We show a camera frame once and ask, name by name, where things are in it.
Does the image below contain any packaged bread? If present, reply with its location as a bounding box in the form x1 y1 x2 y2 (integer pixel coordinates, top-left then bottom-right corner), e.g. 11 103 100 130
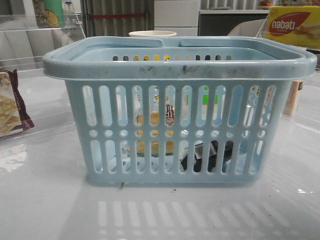
121 104 175 158

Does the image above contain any black tissue pack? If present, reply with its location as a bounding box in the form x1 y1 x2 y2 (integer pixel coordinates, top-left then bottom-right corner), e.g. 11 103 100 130
180 140 233 173

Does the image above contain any light blue plastic basket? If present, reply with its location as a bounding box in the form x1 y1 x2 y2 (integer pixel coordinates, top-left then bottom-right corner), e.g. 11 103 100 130
43 36 317 185

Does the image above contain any white paper cup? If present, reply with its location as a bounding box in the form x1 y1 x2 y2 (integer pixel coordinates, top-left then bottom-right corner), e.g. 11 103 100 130
128 30 177 38

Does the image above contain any white cabinet background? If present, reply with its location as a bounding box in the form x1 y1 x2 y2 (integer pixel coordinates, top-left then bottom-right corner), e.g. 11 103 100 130
154 0 201 36

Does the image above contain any beige carton box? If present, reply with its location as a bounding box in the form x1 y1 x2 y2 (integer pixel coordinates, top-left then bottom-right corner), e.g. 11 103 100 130
283 79 304 117

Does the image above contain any brown cracker snack bag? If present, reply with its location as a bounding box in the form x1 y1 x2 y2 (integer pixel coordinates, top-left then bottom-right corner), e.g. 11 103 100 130
0 70 35 139

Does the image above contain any green yellow cartoon package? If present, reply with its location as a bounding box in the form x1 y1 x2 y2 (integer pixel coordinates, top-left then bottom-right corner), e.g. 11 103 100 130
32 0 65 28

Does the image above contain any clear acrylic shelf left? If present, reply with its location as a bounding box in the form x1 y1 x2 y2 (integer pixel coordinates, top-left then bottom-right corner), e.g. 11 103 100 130
0 13 85 79

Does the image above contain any clear acrylic stand right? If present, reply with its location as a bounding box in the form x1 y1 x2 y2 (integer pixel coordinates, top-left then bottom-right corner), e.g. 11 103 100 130
257 20 320 55

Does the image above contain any yellow nabati wafer box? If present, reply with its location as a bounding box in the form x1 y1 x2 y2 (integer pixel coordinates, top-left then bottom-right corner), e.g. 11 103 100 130
263 5 320 49

